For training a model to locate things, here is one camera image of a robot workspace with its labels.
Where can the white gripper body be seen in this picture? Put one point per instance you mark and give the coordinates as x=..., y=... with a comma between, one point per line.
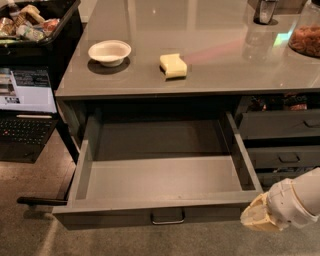
x=286, y=204

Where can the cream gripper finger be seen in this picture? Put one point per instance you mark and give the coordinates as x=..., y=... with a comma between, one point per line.
x=256, y=216

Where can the grey drawer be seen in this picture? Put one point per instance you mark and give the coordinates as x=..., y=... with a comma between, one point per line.
x=267, y=179
x=280, y=124
x=278, y=157
x=160, y=172

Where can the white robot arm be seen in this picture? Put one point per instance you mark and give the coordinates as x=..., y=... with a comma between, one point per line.
x=290, y=202

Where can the yellow sponge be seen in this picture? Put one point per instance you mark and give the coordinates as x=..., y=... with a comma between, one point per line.
x=173, y=66

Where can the clear jar with snacks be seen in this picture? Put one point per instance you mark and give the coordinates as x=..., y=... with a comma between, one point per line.
x=305, y=38

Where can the dark cup on counter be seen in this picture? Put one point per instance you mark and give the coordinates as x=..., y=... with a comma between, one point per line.
x=264, y=11

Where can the white paper bowl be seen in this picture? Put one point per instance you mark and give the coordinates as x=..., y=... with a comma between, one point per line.
x=110, y=53

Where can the black laptop stand base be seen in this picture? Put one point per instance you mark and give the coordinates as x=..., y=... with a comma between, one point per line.
x=41, y=201

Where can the open black laptop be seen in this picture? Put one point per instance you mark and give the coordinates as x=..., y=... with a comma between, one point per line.
x=28, y=112

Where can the black plastic bin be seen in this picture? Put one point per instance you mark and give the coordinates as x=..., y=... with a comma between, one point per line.
x=53, y=53

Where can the snack packets in bin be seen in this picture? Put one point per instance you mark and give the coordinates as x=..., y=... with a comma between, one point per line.
x=25, y=24

